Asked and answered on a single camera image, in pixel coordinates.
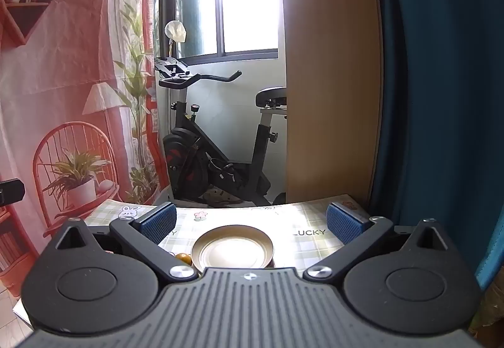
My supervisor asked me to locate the brown sandal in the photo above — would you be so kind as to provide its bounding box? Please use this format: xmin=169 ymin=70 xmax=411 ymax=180
xmin=201 ymin=191 xmax=226 ymax=208
xmin=221 ymin=191 xmax=245 ymax=208

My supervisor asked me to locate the cream round plate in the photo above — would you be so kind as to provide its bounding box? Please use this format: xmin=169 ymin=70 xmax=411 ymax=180
xmin=191 ymin=224 xmax=275 ymax=271

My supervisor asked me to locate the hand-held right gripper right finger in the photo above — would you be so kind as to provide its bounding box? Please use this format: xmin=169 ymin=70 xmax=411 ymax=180
xmin=303 ymin=202 xmax=451 ymax=281

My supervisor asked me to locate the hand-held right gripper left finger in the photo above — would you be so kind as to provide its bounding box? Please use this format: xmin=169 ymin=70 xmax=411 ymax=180
xmin=51 ymin=202 xmax=198 ymax=282

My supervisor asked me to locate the blue curtain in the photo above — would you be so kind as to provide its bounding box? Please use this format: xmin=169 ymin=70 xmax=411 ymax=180
xmin=368 ymin=0 xmax=504 ymax=294

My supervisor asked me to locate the black exercise bike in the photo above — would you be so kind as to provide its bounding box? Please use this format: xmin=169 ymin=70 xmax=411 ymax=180
xmin=153 ymin=57 xmax=288 ymax=209

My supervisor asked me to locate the white plastic bag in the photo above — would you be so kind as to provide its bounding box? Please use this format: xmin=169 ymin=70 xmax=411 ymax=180
xmin=164 ymin=20 xmax=186 ymax=44

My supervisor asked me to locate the printed wall tapestry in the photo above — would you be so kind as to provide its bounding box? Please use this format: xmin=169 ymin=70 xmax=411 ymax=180
xmin=0 ymin=0 xmax=163 ymax=297

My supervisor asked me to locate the wooden cabinet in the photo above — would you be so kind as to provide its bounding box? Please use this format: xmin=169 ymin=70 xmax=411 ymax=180
xmin=278 ymin=0 xmax=384 ymax=211

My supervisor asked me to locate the checked bunny tablecloth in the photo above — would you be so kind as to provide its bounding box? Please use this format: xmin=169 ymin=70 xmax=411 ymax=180
xmin=83 ymin=194 xmax=371 ymax=282

